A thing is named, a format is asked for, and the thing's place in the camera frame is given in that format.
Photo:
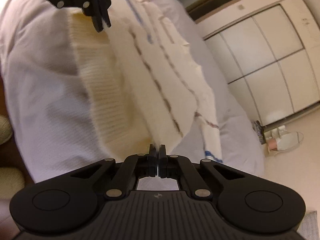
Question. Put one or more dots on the white bedside shelf unit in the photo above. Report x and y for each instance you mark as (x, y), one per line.
(285, 137)

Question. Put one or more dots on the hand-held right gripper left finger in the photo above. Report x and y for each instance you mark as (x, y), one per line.
(153, 160)

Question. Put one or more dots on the cream panelled wardrobe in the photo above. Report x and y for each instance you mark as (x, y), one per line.
(262, 55)

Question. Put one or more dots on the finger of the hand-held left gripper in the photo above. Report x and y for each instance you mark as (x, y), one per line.
(106, 2)
(98, 17)

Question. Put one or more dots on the grey woven pillow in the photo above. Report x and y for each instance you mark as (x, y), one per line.
(311, 226)

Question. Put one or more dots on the cream striped knit sweater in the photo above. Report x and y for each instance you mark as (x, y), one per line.
(120, 85)

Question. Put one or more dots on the bed with pale sheet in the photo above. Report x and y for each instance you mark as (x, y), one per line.
(45, 92)

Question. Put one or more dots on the pink tissue box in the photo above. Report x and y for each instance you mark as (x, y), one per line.
(272, 144)

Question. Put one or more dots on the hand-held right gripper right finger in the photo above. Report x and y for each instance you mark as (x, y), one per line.
(163, 160)

